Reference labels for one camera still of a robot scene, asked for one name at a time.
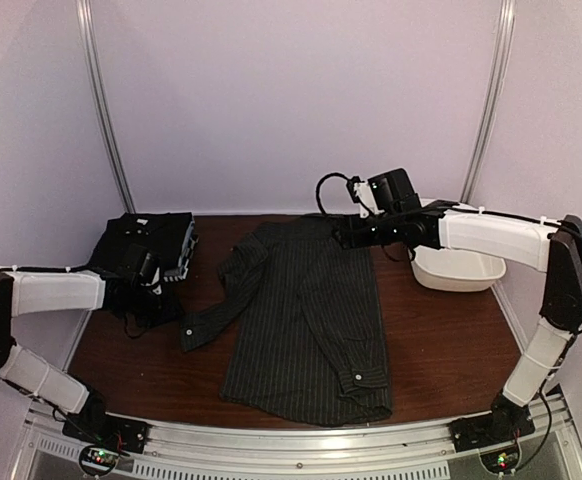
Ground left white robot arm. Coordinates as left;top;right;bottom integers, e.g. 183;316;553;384
0;245;182;444

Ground white plastic tub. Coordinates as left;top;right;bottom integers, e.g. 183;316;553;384
411;246;507;293

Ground left circuit board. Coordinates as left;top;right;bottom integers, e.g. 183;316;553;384
78;445;120;477

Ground left aluminium post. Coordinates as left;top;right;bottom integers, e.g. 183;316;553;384
76;0;136;213

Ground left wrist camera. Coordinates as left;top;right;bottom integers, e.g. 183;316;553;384
144;267;179;296

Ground right circuit board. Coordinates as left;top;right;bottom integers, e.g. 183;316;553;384
480;446;521;475

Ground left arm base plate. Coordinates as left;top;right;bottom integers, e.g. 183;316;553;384
62;412;149;454

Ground aluminium post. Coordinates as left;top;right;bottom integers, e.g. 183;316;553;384
460;0;516;203
76;0;136;213

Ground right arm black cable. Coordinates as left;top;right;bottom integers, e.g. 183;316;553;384
314;172;582;334

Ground stack of folded shirts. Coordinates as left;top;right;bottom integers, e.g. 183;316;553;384
87;212;198;282

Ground aluminium front rail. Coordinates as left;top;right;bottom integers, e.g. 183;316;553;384
20;384;580;480

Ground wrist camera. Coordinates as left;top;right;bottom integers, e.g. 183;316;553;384
144;267;179;296
346;176;379;218

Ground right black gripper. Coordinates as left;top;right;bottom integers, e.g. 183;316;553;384
332;211;402;250

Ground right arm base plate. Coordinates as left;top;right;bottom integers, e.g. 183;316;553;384
449;412;535;453

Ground circuit board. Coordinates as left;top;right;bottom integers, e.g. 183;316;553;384
78;445;120;477
480;446;521;475

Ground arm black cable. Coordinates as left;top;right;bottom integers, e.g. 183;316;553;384
0;264;172;339
314;172;582;334

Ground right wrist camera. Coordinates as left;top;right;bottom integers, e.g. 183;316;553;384
346;176;379;218

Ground right aluminium post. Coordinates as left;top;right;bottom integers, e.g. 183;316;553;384
460;0;516;203

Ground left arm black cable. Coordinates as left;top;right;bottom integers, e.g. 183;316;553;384
0;264;172;339

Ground black pinstriped long sleeve shirt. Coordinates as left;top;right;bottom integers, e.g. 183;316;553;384
180;215;393;427

